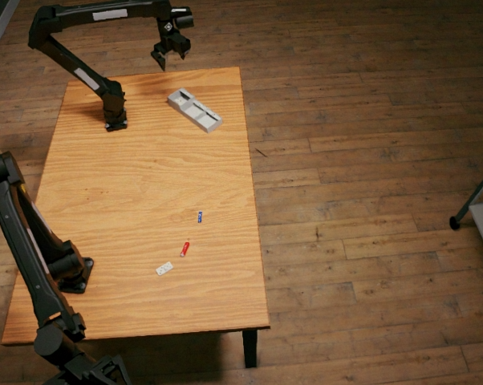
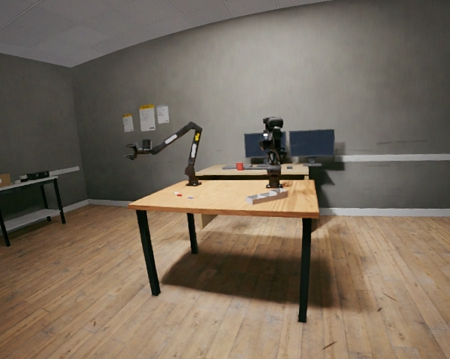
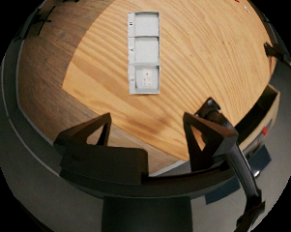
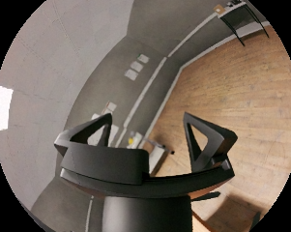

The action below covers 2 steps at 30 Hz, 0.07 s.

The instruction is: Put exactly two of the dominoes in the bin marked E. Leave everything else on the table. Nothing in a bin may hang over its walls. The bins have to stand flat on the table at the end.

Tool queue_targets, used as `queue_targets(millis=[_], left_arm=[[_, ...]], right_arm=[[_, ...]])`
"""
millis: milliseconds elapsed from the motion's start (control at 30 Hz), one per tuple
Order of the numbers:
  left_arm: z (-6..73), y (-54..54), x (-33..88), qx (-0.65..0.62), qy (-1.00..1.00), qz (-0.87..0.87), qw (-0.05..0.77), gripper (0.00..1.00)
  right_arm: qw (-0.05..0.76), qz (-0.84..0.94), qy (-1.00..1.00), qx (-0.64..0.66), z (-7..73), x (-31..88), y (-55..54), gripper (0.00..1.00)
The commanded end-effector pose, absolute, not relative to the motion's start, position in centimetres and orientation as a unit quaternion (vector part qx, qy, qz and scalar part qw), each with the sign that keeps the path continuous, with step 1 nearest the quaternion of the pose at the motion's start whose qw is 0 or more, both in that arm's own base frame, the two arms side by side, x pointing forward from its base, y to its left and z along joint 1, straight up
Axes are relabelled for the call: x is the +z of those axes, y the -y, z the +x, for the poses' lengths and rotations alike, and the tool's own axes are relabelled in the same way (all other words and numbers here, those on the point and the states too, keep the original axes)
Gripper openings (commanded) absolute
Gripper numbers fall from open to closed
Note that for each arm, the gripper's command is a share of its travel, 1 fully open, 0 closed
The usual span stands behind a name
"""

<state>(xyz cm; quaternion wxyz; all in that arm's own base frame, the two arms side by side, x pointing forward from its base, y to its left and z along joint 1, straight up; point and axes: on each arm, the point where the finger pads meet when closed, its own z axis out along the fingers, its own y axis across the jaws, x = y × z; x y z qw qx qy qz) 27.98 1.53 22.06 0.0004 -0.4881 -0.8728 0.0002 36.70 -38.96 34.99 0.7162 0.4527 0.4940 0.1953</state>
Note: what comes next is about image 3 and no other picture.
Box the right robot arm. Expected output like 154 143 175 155
263 42 291 70

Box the grey rack of bins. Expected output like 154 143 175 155
128 12 160 94

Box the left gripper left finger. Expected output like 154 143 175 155
57 112 112 146

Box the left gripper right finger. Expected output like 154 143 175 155
183 111 238 172

